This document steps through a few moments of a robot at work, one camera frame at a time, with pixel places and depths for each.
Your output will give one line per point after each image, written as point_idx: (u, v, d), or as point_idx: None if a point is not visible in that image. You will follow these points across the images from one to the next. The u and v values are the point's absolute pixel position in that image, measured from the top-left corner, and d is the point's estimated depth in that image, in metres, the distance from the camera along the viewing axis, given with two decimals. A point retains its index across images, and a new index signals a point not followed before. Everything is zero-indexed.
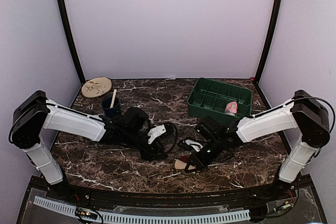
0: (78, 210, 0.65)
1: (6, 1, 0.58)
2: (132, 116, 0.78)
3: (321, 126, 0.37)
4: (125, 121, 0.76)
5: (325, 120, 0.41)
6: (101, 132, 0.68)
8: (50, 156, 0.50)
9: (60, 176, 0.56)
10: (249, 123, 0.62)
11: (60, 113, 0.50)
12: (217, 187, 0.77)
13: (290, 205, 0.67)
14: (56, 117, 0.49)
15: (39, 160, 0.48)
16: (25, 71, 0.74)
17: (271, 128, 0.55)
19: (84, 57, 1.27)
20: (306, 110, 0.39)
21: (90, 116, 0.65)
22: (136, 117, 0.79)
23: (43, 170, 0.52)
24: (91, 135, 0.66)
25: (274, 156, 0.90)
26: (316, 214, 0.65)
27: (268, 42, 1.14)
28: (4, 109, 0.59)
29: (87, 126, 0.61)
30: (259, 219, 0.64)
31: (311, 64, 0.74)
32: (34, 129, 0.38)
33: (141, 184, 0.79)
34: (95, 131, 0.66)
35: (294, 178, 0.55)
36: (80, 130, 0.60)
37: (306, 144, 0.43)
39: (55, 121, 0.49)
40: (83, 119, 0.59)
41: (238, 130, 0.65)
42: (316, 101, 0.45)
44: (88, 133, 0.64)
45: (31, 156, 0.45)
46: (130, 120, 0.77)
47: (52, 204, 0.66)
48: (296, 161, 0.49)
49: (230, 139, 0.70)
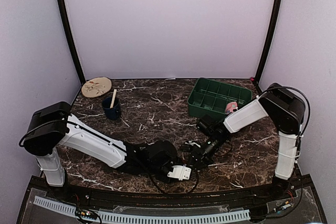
0: (78, 210, 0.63)
1: (6, 1, 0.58)
2: (157, 151, 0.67)
3: (285, 110, 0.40)
4: (149, 155, 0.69)
5: (299, 110, 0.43)
6: (119, 162, 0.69)
8: (57, 164, 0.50)
9: (61, 182, 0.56)
10: (232, 114, 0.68)
11: (81, 135, 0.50)
12: (218, 187, 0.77)
13: (291, 205, 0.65)
14: (76, 138, 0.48)
15: (47, 165, 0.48)
16: (25, 71, 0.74)
17: (250, 118, 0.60)
19: (84, 57, 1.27)
20: (272, 98, 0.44)
21: (112, 142, 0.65)
22: (162, 154, 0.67)
23: (46, 172, 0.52)
24: (109, 161, 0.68)
25: (274, 156, 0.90)
26: (316, 214, 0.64)
27: (268, 42, 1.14)
28: (4, 109, 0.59)
29: (108, 153, 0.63)
30: (259, 219, 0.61)
31: (311, 64, 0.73)
32: (46, 142, 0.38)
33: (141, 184, 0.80)
34: (114, 159, 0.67)
35: (291, 174, 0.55)
36: (98, 155, 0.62)
37: (282, 133, 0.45)
39: (73, 141, 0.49)
40: (103, 146, 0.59)
41: (226, 121, 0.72)
42: (290, 92, 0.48)
44: (108, 159, 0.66)
45: (41, 160, 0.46)
46: (154, 155, 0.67)
47: (52, 204, 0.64)
48: (285, 154, 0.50)
49: (220, 130, 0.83)
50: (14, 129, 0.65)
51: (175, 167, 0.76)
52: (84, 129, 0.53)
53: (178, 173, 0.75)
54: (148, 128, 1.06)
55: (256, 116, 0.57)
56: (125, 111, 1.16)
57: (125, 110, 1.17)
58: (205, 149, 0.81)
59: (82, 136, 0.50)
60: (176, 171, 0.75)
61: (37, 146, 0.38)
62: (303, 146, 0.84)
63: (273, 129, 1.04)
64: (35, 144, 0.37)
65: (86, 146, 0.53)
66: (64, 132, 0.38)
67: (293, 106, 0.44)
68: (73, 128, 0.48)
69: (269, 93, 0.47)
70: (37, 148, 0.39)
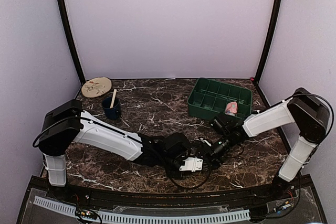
0: (78, 210, 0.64)
1: (6, 2, 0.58)
2: (175, 144, 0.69)
3: (313, 118, 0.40)
4: (165, 147, 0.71)
5: (326, 117, 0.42)
6: (136, 153, 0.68)
8: (64, 164, 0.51)
9: (64, 182, 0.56)
10: (253, 117, 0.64)
11: (96, 129, 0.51)
12: (218, 187, 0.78)
13: (290, 205, 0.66)
14: (91, 132, 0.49)
15: (53, 165, 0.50)
16: (26, 71, 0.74)
17: (273, 124, 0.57)
19: (84, 57, 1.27)
20: (301, 104, 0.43)
21: (126, 135, 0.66)
22: (179, 146, 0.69)
23: (50, 172, 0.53)
24: (126, 155, 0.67)
25: (274, 156, 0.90)
26: (316, 214, 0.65)
27: (267, 42, 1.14)
28: (4, 110, 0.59)
29: (125, 147, 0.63)
30: (259, 219, 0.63)
31: (311, 64, 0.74)
32: (60, 140, 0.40)
33: (141, 184, 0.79)
34: (130, 151, 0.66)
35: (293, 177, 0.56)
36: (116, 150, 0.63)
37: (303, 139, 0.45)
39: (88, 137, 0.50)
40: (118, 139, 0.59)
41: (244, 125, 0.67)
42: (316, 99, 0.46)
44: (125, 152, 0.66)
45: (49, 159, 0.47)
46: (171, 147, 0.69)
47: (52, 204, 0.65)
48: (295, 157, 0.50)
49: (238, 132, 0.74)
50: (14, 129, 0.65)
51: (187, 161, 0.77)
52: (97, 124, 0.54)
53: (190, 167, 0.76)
54: (148, 128, 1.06)
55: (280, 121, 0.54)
56: (125, 111, 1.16)
57: (125, 110, 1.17)
58: (214, 149, 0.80)
59: (97, 130, 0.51)
60: (188, 164, 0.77)
61: (51, 146, 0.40)
62: None
63: (273, 129, 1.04)
64: (50, 142, 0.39)
65: (103, 140, 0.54)
66: (78, 129, 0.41)
67: (319, 114, 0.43)
68: (86, 124, 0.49)
69: (296, 98, 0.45)
70: (51, 148, 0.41)
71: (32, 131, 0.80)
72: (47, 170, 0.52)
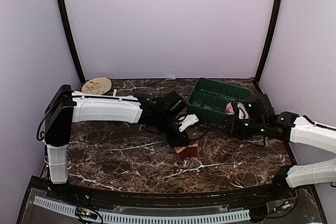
0: (78, 210, 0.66)
1: (8, 2, 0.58)
2: (173, 99, 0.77)
3: None
4: (166, 104, 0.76)
5: None
6: (137, 113, 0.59)
8: (66, 158, 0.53)
9: (65, 179, 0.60)
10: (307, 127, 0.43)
11: (89, 103, 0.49)
12: (217, 187, 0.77)
13: (290, 205, 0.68)
14: (85, 107, 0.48)
15: (56, 160, 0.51)
16: (26, 71, 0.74)
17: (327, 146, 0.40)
19: (84, 57, 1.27)
20: None
21: (122, 97, 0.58)
22: (178, 102, 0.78)
23: (52, 168, 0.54)
24: (128, 118, 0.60)
25: (274, 156, 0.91)
26: (316, 213, 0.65)
27: (267, 43, 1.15)
28: (5, 110, 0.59)
29: (123, 109, 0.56)
30: (259, 219, 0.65)
31: (311, 65, 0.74)
32: (61, 125, 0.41)
33: (141, 184, 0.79)
34: (131, 114, 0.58)
35: (298, 185, 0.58)
36: (116, 115, 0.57)
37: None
39: (85, 112, 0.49)
40: (112, 103, 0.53)
41: (293, 128, 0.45)
42: None
44: (125, 116, 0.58)
45: (53, 153, 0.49)
46: (171, 103, 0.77)
47: (52, 204, 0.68)
48: (314, 176, 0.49)
49: (278, 128, 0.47)
50: (13, 129, 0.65)
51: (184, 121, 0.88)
52: (91, 96, 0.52)
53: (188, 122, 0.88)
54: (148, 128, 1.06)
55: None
56: None
57: None
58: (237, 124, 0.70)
59: (91, 103, 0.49)
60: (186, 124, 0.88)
61: (56, 132, 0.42)
62: (302, 146, 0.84)
63: None
64: (54, 130, 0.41)
65: (98, 110, 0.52)
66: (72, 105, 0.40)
67: None
68: (79, 100, 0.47)
69: None
70: (57, 136, 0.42)
71: (31, 132, 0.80)
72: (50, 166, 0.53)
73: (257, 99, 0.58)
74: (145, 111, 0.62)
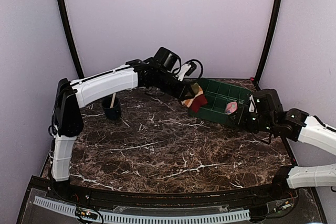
0: (78, 210, 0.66)
1: (8, 2, 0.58)
2: (164, 55, 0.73)
3: None
4: (158, 62, 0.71)
5: None
6: (135, 77, 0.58)
8: (71, 153, 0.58)
9: (67, 176, 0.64)
10: (322, 129, 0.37)
11: (87, 84, 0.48)
12: (217, 187, 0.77)
13: (290, 205, 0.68)
14: (86, 90, 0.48)
15: (62, 154, 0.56)
16: (26, 71, 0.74)
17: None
19: (84, 57, 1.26)
20: None
21: (115, 70, 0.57)
22: (168, 56, 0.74)
23: (57, 164, 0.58)
24: (128, 86, 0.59)
25: (274, 156, 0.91)
26: (316, 214, 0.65)
27: (267, 42, 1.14)
28: (6, 110, 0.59)
29: (121, 80, 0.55)
30: (259, 219, 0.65)
31: (311, 64, 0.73)
32: (71, 112, 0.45)
33: (141, 184, 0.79)
34: (129, 81, 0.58)
35: (297, 187, 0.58)
36: (117, 88, 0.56)
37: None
39: (88, 94, 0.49)
40: (109, 77, 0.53)
41: (303, 128, 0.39)
42: None
44: (125, 85, 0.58)
45: (61, 147, 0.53)
46: (163, 60, 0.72)
47: (52, 204, 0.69)
48: (315, 180, 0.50)
49: (288, 126, 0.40)
50: (13, 129, 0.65)
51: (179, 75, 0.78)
52: (87, 80, 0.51)
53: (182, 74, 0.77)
54: (148, 128, 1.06)
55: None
56: (125, 111, 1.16)
57: (125, 109, 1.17)
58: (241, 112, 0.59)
59: (89, 84, 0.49)
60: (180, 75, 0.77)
61: (69, 120, 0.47)
62: (303, 147, 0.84)
63: None
64: (66, 119, 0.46)
65: (98, 87, 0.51)
66: (75, 92, 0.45)
67: None
68: (79, 85, 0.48)
69: None
70: (71, 123, 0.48)
71: (31, 132, 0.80)
72: (55, 162, 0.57)
73: (265, 95, 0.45)
74: (140, 74, 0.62)
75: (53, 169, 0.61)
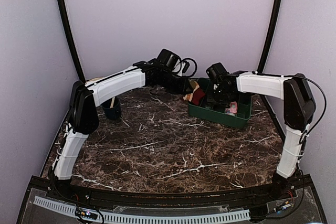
0: (78, 210, 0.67)
1: (7, 2, 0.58)
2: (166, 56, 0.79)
3: (297, 107, 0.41)
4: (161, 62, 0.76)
5: (311, 109, 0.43)
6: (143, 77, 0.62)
8: (79, 152, 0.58)
9: (70, 175, 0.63)
10: (250, 76, 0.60)
11: (102, 84, 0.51)
12: (217, 187, 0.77)
13: (290, 205, 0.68)
14: (102, 90, 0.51)
15: (71, 151, 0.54)
16: (26, 71, 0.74)
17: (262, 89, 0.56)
19: (84, 57, 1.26)
20: (295, 87, 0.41)
21: (124, 71, 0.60)
22: (169, 56, 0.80)
23: (63, 162, 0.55)
24: (136, 85, 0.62)
25: (274, 156, 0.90)
26: (316, 213, 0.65)
27: (267, 42, 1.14)
28: (5, 109, 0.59)
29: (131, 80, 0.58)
30: (259, 219, 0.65)
31: (311, 65, 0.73)
32: (88, 111, 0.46)
33: (141, 184, 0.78)
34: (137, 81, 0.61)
35: (292, 173, 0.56)
36: (127, 87, 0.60)
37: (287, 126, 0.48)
39: (103, 93, 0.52)
40: (120, 77, 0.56)
41: (238, 77, 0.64)
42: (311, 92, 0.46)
44: (134, 85, 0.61)
45: (73, 144, 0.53)
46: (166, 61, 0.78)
47: (52, 204, 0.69)
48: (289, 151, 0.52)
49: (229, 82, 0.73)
50: (13, 129, 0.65)
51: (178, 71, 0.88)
52: (101, 81, 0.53)
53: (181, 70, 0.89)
54: (148, 128, 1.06)
55: (277, 86, 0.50)
56: (125, 111, 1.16)
57: (125, 109, 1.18)
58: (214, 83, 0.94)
59: (103, 84, 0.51)
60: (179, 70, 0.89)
61: (86, 119, 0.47)
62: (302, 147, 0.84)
63: (273, 129, 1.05)
64: (83, 119, 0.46)
65: (112, 87, 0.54)
66: (91, 94, 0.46)
67: (307, 105, 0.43)
68: (94, 87, 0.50)
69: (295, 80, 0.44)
70: (87, 122, 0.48)
71: (31, 132, 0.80)
72: (63, 159, 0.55)
73: (207, 71, 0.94)
74: (148, 73, 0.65)
75: (57, 167, 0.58)
